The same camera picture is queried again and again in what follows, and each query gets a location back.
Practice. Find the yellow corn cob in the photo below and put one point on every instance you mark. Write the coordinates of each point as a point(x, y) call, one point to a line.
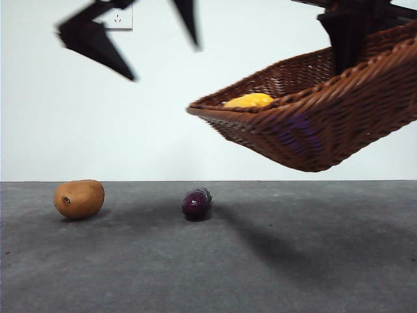
point(251, 100)

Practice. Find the purple eggplant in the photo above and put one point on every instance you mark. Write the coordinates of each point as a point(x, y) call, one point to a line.
point(195, 204)

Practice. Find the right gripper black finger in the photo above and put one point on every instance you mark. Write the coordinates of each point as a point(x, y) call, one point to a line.
point(347, 45)

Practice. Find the brown woven wicker basket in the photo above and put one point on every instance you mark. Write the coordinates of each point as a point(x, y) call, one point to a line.
point(325, 130)

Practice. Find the brown potato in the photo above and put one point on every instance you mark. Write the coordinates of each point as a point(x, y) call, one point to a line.
point(79, 199)

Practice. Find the white wall socket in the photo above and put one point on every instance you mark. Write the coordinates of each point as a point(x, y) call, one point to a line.
point(122, 21)

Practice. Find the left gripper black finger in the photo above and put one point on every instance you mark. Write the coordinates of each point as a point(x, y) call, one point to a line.
point(94, 42)
point(189, 19)

